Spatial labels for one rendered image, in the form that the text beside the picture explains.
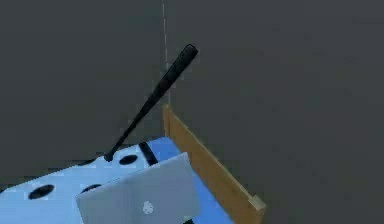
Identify black baseball bat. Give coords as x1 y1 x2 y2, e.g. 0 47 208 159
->
103 43 200 163

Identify silver laptop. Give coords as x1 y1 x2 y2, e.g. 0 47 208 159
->
75 152 202 224

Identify white pillow with black dots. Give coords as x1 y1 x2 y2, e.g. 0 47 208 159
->
0 142 159 224

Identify blue bed with wooden frame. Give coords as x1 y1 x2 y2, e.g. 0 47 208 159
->
0 103 267 224

